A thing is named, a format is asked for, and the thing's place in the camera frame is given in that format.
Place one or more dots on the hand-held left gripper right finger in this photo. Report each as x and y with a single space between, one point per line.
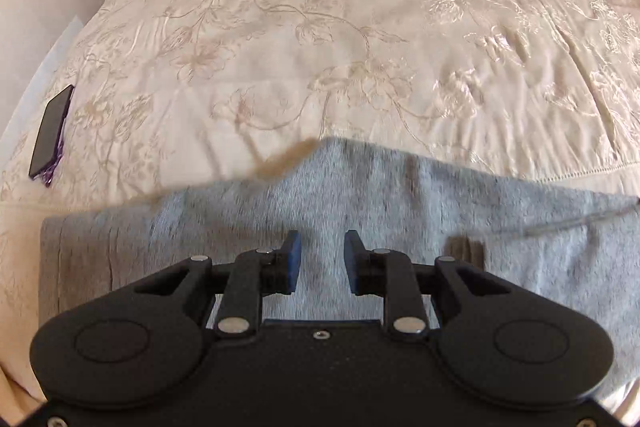
352 262

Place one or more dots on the black smartphone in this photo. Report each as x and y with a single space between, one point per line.
50 132

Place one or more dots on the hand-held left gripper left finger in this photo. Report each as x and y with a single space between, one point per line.
292 259

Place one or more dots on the grey-blue speckled pants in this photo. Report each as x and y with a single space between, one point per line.
350 197

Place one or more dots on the cream embroidered bedspread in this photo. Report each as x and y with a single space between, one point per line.
325 32

